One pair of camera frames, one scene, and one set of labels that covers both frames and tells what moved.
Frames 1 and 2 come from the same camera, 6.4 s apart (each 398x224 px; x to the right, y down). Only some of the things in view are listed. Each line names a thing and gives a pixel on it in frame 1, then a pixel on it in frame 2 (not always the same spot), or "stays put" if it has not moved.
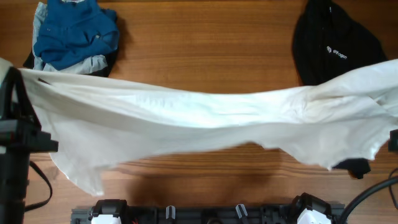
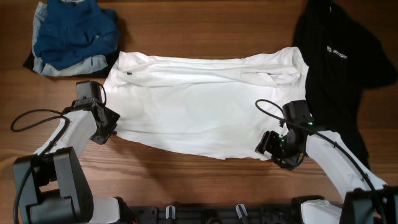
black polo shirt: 331,39 stays put
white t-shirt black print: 88,126 to 218,107
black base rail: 117,212 stays put
